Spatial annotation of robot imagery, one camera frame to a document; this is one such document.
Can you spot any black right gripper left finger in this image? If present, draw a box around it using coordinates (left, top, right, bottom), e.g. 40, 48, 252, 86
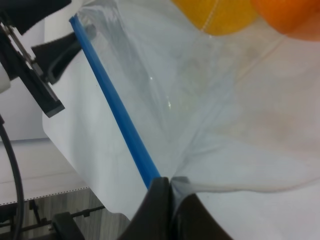
118, 177, 174, 240

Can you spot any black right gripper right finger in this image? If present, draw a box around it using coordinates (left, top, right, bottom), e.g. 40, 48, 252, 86
172, 194, 231, 240

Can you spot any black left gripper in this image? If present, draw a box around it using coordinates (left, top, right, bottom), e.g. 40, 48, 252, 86
0, 0, 82, 117

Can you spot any clear zip bag blue seal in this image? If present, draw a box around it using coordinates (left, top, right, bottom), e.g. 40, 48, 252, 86
43, 0, 320, 240

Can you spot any yellow pear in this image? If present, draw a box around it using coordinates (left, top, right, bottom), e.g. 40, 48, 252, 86
173, 0, 258, 36

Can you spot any orange fruit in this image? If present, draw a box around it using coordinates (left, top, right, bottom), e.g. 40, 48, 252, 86
252, 0, 320, 42

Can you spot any black left camera cable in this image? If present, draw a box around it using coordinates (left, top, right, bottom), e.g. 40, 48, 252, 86
0, 114, 26, 240

